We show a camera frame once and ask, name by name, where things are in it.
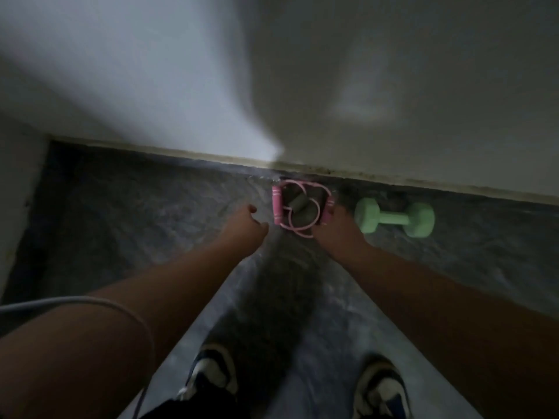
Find person's left hand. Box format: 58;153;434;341
217;204;270;259

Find person's right hand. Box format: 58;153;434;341
312;204;368;263

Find person's right forearm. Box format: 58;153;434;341
343;245;559;419

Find person's left forearm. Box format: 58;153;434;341
0;241;250;419

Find grey foam-grip exercise band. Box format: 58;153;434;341
283;187;329;229

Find green dumbbell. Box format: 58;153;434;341
354;197;436;239

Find person's left black-white shoe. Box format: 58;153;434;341
176;344;239;402

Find person's black-white shoe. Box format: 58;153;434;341
176;344;239;402
352;354;414;419

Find person's right black-white shoe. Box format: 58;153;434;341
352;354;414;419

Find black trouser leg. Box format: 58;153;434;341
139;385;247;419

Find pink jump rope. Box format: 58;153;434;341
272;180;336;239

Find white cable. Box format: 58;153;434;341
0;296;156;419

